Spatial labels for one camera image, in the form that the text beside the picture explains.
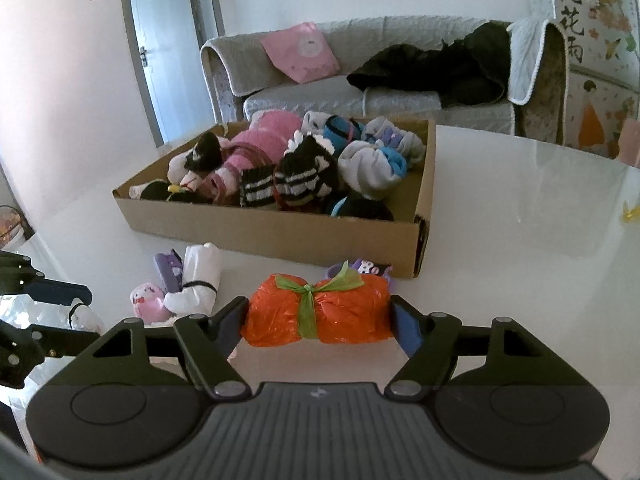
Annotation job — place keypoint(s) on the pink cushion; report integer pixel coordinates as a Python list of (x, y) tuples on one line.
[(301, 53)]

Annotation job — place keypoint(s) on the purple sock bundle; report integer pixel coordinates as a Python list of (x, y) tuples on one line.
[(169, 267)]

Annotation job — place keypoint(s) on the grey blue sock bundle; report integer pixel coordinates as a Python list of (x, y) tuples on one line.
[(371, 171)]

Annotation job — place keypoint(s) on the pink cartoon sock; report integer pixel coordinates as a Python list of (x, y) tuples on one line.
[(148, 303)]

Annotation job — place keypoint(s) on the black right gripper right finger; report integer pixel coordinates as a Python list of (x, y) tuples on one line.
[(428, 342)]

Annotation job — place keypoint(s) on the black clothes on sofa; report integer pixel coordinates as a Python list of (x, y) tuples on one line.
[(471, 71)]

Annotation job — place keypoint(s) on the blue door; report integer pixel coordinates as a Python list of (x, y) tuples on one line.
[(165, 39)]

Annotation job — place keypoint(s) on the pink fluffy sock bundle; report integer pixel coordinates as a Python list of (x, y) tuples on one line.
[(263, 143)]

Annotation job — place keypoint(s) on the black white striped sock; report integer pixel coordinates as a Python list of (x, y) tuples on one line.
[(304, 177)]

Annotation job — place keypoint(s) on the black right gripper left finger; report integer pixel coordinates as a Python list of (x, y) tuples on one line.
[(206, 343)]

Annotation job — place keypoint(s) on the white quilted sofa throw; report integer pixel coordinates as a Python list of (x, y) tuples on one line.
[(527, 37)]

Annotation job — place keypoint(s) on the white blue sock ball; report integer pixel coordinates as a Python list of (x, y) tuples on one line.
[(333, 130)]

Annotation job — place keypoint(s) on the black knit sock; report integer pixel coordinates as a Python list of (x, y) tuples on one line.
[(188, 168)]

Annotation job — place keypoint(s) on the grey sofa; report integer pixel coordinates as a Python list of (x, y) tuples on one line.
[(241, 79)]

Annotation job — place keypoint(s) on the white rolled sock bundle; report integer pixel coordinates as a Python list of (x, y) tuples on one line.
[(202, 266)]

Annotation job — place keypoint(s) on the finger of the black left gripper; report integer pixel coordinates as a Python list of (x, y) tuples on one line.
[(23, 349), (18, 277)]

